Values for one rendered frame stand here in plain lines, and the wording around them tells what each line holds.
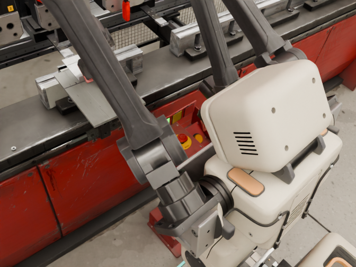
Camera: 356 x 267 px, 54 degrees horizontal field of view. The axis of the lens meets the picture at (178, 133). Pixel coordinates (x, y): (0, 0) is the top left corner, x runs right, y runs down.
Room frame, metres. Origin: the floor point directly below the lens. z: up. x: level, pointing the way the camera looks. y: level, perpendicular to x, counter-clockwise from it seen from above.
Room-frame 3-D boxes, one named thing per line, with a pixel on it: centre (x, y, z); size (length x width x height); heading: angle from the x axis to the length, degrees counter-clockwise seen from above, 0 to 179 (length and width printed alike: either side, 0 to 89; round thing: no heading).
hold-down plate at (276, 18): (1.56, -0.39, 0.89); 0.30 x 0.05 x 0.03; 134
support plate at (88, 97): (0.79, 0.27, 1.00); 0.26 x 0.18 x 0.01; 44
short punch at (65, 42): (0.90, 0.37, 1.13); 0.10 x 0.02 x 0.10; 134
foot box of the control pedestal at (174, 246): (0.83, -0.06, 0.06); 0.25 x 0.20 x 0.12; 48
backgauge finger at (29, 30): (1.01, 0.49, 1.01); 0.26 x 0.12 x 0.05; 44
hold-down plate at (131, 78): (0.88, 0.30, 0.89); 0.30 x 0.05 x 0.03; 134
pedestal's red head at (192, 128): (0.85, -0.04, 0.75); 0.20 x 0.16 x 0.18; 138
